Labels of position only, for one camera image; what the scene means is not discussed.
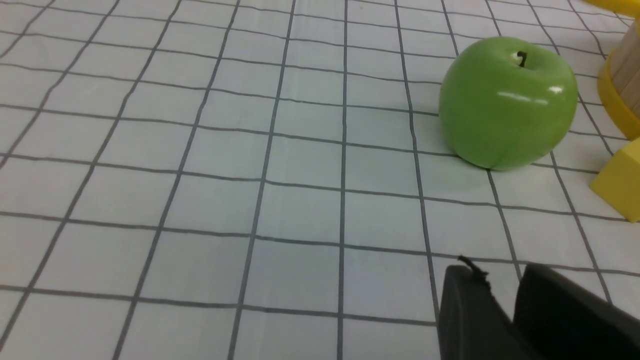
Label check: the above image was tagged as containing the white grid tablecloth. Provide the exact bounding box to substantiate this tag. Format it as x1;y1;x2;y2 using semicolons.
0;0;639;360

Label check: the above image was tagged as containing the green apple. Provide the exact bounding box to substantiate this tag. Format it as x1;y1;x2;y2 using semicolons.
438;36;579;171

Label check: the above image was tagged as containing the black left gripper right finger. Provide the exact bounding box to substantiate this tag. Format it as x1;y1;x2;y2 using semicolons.
513;264;640;360

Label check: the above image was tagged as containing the bamboo steamer tray yellow rim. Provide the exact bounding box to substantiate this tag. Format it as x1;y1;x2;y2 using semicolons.
588;0;640;141

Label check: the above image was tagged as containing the yellow cube block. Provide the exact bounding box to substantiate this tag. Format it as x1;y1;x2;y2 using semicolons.
589;138;640;223

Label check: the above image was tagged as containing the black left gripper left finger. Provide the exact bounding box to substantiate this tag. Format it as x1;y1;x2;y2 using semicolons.
438;255;542;360

